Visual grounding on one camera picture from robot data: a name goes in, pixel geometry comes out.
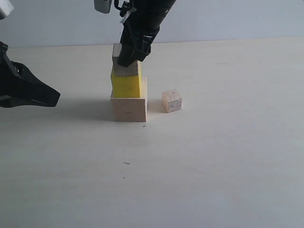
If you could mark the large wooden cube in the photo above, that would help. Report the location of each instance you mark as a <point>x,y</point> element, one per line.
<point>131,109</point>

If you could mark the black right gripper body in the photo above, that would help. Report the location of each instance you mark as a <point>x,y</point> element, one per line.
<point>142,20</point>

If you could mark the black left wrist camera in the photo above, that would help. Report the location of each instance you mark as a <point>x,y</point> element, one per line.
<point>6,7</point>

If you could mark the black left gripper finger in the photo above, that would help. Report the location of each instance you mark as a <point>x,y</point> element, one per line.
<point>39,93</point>

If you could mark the medium wooden cube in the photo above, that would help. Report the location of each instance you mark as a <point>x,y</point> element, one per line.
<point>131,70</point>

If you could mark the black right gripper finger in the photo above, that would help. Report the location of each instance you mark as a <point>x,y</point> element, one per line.
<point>133,52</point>

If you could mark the small wooden cube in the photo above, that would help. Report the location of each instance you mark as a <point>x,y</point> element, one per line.
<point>171,100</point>

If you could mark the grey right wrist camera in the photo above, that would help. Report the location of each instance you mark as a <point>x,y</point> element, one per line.
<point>102,6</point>

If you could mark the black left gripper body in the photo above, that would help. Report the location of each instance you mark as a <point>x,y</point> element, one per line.
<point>14,77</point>

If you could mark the yellow cube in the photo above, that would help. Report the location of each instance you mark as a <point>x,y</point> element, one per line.
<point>128,86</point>

